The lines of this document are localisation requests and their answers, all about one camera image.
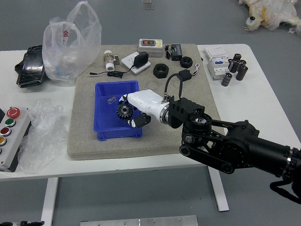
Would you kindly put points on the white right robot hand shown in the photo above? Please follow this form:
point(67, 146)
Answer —
point(145, 101)

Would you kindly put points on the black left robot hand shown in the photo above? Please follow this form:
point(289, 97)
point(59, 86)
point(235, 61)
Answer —
point(26, 223)

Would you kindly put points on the large black gear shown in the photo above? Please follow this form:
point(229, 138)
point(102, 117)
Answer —
point(124, 112)

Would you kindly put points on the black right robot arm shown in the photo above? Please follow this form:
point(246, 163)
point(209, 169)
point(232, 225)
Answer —
point(247, 143)

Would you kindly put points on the large black hex nut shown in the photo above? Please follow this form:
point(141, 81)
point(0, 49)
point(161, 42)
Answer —
point(157, 73)

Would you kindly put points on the blue plastic box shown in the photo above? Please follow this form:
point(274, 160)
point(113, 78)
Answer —
point(105, 117)

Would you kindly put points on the small black hex nut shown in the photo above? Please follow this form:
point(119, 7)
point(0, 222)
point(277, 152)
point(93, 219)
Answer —
point(184, 64)

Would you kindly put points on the grey push-button control box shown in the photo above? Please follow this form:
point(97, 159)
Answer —
point(14, 141)

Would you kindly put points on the small clear plastic packet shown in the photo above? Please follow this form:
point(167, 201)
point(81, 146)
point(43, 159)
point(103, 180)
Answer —
point(112, 99)

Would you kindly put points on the white table leg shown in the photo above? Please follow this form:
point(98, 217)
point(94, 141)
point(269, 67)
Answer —
point(218, 190)
point(49, 197)

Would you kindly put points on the black power adapter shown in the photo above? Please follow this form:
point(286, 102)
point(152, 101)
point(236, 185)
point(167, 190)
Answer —
point(141, 60)

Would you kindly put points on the grey-brown foam mat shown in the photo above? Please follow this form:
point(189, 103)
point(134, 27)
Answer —
point(117, 148)

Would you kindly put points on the brass valve white fittings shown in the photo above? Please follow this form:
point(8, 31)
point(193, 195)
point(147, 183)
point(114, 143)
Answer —
point(109, 60)

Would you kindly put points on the black module green terminals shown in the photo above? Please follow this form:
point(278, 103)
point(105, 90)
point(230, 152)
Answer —
point(176, 53)

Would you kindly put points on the white circuit breaker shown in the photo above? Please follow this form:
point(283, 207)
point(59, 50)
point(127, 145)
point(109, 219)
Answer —
point(216, 61)

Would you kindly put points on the black cylindrical capacitor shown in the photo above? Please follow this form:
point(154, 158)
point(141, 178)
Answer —
point(232, 66)
point(242, 73)
point(226, 79)
point(237, 57)
point(242, 62)

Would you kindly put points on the crumpled clear plastic bag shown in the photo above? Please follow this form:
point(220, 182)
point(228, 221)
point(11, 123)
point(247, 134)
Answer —
point(42, 141)

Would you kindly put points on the white plastic bag red print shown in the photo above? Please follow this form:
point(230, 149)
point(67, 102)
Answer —
point(70, 47)

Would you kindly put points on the metal floor fixture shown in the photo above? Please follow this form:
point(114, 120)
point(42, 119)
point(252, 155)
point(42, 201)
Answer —
point(147, 4)

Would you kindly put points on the grey metal plate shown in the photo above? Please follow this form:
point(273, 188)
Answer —
point(141, 221)

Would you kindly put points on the black plastic tray stack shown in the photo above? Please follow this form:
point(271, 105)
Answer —
point(30, 70)

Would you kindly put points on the plush toy in plastic wrap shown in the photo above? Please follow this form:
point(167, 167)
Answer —
point(272, 14)

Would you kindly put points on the white wall socket plate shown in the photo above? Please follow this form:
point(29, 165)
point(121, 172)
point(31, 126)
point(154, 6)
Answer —
point(127, 60)

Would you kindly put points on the grey switch box red buttons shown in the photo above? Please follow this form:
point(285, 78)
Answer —
point(150, 50)

